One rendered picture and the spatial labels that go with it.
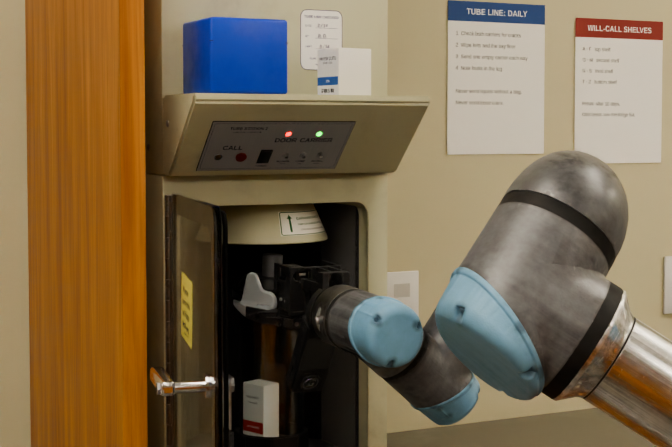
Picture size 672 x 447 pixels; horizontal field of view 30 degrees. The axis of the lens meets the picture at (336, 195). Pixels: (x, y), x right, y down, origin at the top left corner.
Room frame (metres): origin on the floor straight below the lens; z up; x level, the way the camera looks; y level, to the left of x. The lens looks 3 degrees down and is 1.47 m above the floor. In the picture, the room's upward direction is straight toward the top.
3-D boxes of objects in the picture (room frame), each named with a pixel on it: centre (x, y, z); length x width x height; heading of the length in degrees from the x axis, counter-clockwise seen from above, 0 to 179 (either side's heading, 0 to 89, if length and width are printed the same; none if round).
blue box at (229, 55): (1.54, 0.12, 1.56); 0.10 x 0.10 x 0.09; 26
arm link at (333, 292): (1.51, -0.01, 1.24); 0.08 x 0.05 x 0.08; 116
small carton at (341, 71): (1.61, -0.01, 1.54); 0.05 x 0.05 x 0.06; 33
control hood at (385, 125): (1.58, 0.05, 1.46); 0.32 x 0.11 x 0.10; 116
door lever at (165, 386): (1.33, 0.17, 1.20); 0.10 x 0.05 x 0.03; 16
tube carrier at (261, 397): (1.71, 0.09, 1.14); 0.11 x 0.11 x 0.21
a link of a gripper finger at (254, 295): (1.65, 0.11, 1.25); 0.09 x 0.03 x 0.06; 50
